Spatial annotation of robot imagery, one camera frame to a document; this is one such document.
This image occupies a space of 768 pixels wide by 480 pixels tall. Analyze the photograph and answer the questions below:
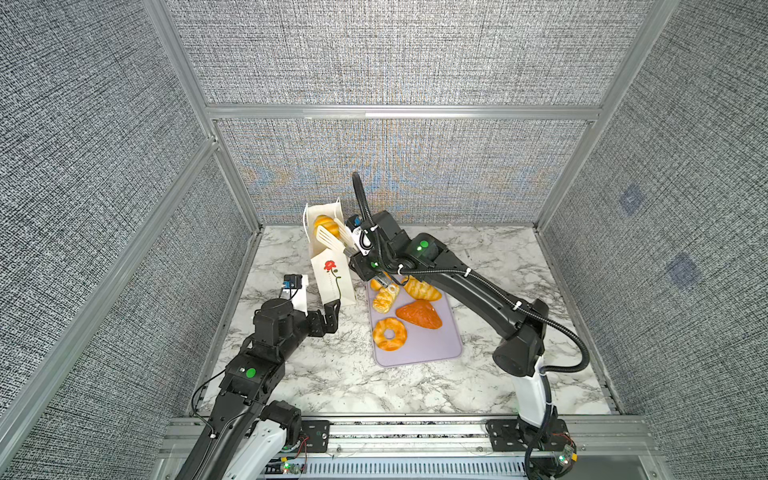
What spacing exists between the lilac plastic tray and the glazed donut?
0.03 ft

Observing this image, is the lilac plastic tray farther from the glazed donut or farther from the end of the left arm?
the end of the left arm

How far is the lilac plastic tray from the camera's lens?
0.88 metres

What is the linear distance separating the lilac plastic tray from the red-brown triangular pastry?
0.01m

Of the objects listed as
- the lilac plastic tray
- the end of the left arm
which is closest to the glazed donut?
the lilac plastic tray

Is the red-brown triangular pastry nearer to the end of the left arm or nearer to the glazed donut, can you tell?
the glazed donut

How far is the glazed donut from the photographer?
0.89 metres

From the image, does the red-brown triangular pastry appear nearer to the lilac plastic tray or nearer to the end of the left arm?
the lilac plastic tray

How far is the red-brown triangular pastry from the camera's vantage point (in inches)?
36.1

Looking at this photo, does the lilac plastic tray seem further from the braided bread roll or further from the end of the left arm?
the end of the left arm

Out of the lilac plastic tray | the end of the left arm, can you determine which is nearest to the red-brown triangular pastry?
the lilac plastic tray

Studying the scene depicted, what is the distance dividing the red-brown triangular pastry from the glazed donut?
0.03 meters
